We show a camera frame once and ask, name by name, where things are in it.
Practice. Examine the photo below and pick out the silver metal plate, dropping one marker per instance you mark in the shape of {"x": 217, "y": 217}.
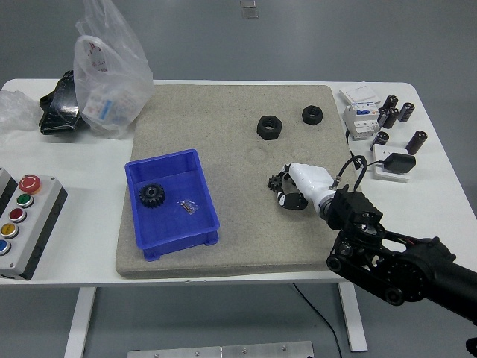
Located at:
{"x": 223, "y": 351}

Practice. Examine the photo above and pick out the large black hex nut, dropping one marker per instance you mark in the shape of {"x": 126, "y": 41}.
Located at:
{"x": 265, "y": 131}

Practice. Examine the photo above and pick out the small clear bag of screws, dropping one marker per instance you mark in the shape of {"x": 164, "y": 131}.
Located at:
{"x": 188, "y": 207}

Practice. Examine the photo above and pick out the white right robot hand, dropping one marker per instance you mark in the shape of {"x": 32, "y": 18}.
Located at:
{"x": 311, "y": 181}

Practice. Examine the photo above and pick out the grey-brown foam mat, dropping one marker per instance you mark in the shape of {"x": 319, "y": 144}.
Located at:
{"x": 253, "y": 231}

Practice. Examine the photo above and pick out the large black gear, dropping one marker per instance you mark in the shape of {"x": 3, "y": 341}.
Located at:
{"x": 149, "y": 201}

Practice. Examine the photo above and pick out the white table leg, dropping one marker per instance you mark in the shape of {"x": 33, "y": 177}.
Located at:
{"x": 80, "y": 320}
{"x": 354, "y": 324}

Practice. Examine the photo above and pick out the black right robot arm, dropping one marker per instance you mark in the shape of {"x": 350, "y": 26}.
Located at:
{"x": 410, "y": 268}

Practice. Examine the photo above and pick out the small black gear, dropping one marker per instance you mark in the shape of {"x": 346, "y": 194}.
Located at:
{"x": 273, "y": 183}

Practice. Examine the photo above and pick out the white circuit breaker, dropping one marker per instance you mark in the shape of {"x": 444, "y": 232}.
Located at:
{"x": 357, "y": 119}

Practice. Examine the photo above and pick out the black wrapped bracket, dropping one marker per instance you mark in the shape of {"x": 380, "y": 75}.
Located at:
{"x": 59, "y": 108}

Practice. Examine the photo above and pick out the small black hex nut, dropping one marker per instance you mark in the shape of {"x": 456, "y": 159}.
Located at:
{"x": 309, "y": 117}

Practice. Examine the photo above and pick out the blue plastic box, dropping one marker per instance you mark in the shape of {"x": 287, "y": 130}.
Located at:
{"x": 175, "y": 231}

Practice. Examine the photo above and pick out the floor hatch cover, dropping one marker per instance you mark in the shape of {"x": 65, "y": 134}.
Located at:
{"x": 249, "y": 9}

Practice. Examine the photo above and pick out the crumpled clear plastic wrap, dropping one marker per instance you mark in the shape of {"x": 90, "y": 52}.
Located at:
{"x": 16, "y": 112}

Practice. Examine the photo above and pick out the clear plastic bag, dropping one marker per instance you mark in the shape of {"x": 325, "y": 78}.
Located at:
{"x": 112, "y": 74}

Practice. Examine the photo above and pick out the grey push-button control box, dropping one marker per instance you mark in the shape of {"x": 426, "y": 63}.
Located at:
{"x": 33, "y": 231}

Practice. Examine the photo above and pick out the black cylindrical capacitor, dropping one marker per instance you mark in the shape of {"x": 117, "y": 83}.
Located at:
{"x": 382, "y": 115}
{"x": 381, "y": 139}
{"x": 393, "y": 118}
{"x": 407, "y": 112}
{"x": 390, "y": 102}
{"x": 416, "y": 141}

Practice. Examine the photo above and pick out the white switch plate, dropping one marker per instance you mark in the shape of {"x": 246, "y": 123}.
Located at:
{"x": 359, "y": 94}

